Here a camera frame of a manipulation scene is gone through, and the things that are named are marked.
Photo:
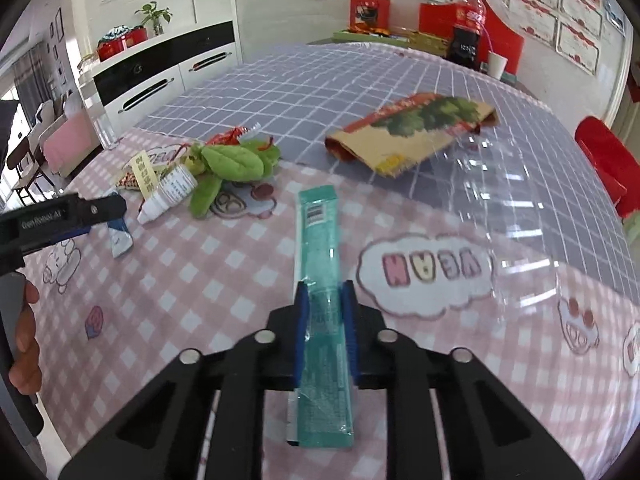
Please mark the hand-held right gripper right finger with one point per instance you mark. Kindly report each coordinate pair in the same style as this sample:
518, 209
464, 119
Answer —
350, 332

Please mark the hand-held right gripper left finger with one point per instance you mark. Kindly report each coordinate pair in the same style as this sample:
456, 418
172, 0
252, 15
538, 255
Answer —
300, 330

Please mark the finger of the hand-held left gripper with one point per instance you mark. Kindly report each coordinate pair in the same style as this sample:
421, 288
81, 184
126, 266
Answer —
70, 236
100, 210

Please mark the white blue medicine box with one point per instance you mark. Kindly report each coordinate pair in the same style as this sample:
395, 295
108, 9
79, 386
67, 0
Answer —
120, 241

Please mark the teal long carton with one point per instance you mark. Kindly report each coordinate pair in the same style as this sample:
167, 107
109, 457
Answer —
320, 240

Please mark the clear plastic tray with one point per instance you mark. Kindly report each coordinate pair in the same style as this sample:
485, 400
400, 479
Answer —
500, 220

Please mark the brown printed paper bag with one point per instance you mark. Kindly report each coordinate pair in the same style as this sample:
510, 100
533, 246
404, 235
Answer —
400, 140

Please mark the person's left hand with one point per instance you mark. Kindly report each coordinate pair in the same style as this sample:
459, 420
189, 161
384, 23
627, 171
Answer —
26, 340

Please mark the yellow paper tag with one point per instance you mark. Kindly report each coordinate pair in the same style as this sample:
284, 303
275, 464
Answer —
142, 172

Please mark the dark wooden chair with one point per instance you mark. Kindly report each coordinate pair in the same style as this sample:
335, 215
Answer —
25, 165

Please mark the pink blanket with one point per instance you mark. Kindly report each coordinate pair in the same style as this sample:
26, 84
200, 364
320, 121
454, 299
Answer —
70, 145

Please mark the small white bottle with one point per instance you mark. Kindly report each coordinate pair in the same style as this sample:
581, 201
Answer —
170, 192

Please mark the green plush toy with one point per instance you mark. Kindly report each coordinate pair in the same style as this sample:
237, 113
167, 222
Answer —
230, 162

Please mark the grey curtain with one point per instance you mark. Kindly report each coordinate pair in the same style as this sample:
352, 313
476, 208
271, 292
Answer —
30, 75

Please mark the white sideboard cabinet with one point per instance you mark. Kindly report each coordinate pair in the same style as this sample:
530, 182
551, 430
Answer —
165, 60

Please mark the red round tin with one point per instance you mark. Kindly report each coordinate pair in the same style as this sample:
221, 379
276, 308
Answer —
122, 47

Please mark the blue knitted item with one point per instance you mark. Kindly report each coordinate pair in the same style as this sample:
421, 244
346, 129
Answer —
112, 32

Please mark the potted green plant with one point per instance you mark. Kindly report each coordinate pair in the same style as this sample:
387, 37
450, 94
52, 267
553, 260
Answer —
152, 17

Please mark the grey-blue checked tablecloth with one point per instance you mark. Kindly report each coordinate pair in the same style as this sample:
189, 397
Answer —
310, 90

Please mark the green flat box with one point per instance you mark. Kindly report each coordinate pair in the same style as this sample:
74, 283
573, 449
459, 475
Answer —
370, 35

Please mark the gold box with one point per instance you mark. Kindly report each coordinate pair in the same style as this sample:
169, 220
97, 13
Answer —
427, 41

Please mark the white paper cup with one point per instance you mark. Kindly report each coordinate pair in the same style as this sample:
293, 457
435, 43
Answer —
497, 66

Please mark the red chair with cushion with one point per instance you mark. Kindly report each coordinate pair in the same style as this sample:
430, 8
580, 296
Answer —
605, 160

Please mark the red window gift box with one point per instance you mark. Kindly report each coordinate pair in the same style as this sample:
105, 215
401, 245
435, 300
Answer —
369, 12

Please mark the cola bottle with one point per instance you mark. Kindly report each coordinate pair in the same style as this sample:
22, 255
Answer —
467, 25

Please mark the red peaked gift box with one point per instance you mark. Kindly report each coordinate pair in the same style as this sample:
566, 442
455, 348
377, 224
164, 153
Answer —
505, 35

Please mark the black wall picture frame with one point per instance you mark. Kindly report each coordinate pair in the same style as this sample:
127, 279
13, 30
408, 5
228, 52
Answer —
56, 30

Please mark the wall of award certificates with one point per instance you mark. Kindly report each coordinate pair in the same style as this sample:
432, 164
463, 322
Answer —
575, 15

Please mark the small wall photos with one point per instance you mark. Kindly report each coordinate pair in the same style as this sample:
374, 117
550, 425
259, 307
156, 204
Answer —
614, 15

